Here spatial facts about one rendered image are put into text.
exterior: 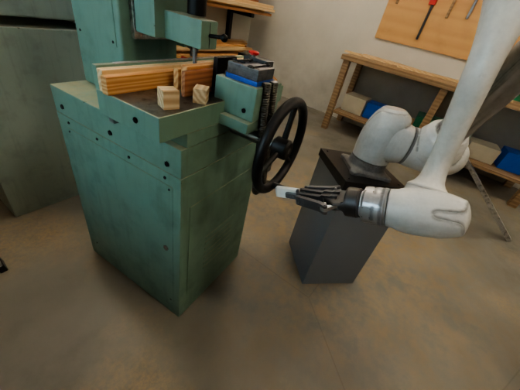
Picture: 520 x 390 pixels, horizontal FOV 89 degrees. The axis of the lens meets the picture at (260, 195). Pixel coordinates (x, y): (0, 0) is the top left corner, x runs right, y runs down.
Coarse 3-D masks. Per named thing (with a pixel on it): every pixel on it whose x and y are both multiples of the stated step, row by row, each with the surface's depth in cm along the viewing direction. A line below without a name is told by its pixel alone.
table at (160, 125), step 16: (112, 96) 61; (128, 96) 63; (144, 96) 65; (192, 96) 71; (112, 112) 63; (128, 112) 60; (144, 112) 58; (160, 112) 59; (176, 112) 60; (192, 112) 64; (208, 112) 69; (224, 112) 74; (144, 128) 60; (160, 128) 58; (176, 128) 62; (192, 128) 67; (240, 128) 72; (256, 128) 76
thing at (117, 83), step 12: (132, 72) 65; (144, 72) 67; (156, 72) 69; (168, 72) 72; (108, 84) 60; (120, 84) 62; (132, 84) 65; (144, 84) 67; (156, 84) 70; (168, 84) 74
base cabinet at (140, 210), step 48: (96, 144) 86; (96, 192) 101; (144, 192) 84; (192, 192) 79; (240, 192) 110; (96, 240) 123; (144, 240) 98; (192, 240) 92; (240, 240) 138; (144, 288) 119; (192, 288) 111
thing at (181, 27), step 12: (168, 12) 73; (180, 12) 74; (168, 24) 75; (180, 24) 73; (192, 24) 71; (204, 24) 70; (216, 24) 74; (168, 36) 76; (180, 36) 74; (192, 36) 72; (204, 36) 72; (192, 48) 77; (204, 48) 74
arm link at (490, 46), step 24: (504, 0) 51; (480, 24) 55; (504, 24) 51; (480, 48) 54; (504, 48) 52; (480, 72) 54; (456, 96) 59; (480, 96) 56; (456, 120) 61; (456, 144) 64; (432, 168) 68
